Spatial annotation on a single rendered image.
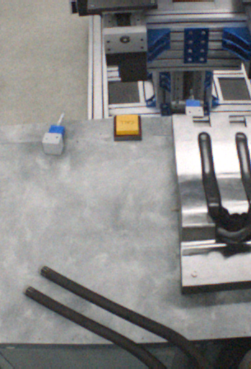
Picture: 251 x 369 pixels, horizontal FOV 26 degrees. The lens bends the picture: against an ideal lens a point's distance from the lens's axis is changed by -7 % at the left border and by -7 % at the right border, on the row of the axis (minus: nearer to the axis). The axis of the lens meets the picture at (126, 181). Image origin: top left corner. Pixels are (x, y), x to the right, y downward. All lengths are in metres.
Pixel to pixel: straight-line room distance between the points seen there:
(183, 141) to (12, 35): 1.99
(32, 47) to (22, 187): 1.73
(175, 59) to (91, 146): 0.51
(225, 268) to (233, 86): 1.41
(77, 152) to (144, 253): 0.37
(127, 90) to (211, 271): 1.38
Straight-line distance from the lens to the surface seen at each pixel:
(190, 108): 1.62
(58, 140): 1.56
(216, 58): 1.96
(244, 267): 1.35
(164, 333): 1.21
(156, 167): 1.55
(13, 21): 3.42
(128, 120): 1.60
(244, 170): 1.47
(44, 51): 3.13
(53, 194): 1.52
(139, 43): 1.69
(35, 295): 1.36
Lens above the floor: 2.07
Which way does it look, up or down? 56 degrees down
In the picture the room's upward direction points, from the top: 4 degrees counter-clockwise
